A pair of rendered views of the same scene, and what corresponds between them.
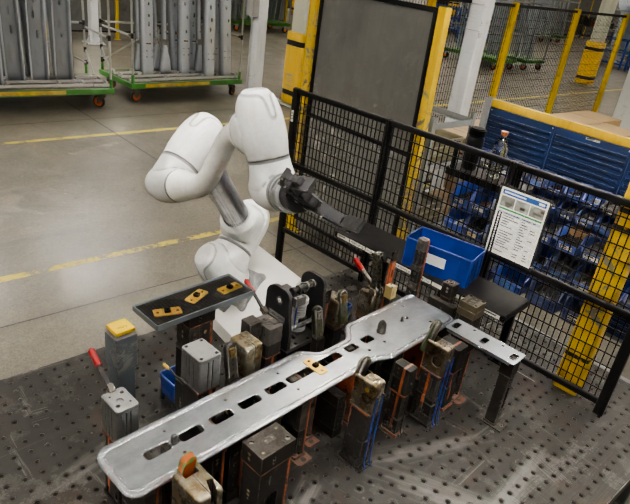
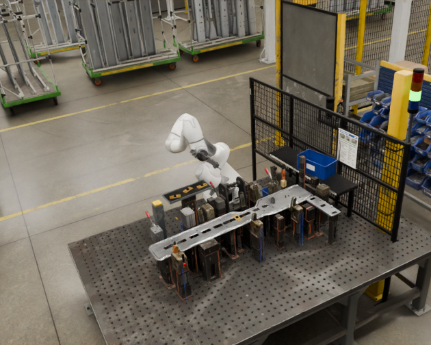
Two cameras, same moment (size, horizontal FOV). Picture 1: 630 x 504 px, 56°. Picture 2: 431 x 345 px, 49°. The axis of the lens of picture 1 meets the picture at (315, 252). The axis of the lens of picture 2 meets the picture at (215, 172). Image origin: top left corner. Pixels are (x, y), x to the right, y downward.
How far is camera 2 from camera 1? 182 cm
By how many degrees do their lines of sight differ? 18
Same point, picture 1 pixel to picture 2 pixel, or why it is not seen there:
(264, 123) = (191, 129)
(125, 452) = (157, 247)
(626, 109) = not seen: outside the picture
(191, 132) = (180, 123)
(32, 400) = (131, 233)
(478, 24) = not seen: outside the picture
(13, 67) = (122, 53)
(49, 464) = (137, 256)
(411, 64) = (329, 45)
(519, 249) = (350, 159)
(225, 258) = (207, 171)
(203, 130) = not seen: hidden behind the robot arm
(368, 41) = (306, 32)
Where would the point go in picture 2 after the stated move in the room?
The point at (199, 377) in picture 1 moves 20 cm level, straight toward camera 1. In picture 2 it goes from (186, 221) to (182, 238)
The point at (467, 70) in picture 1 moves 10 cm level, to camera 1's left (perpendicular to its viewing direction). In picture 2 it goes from (399, 24) to (391, 24)
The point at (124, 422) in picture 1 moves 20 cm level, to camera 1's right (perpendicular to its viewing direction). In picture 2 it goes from (158, 237) to (184, 241)
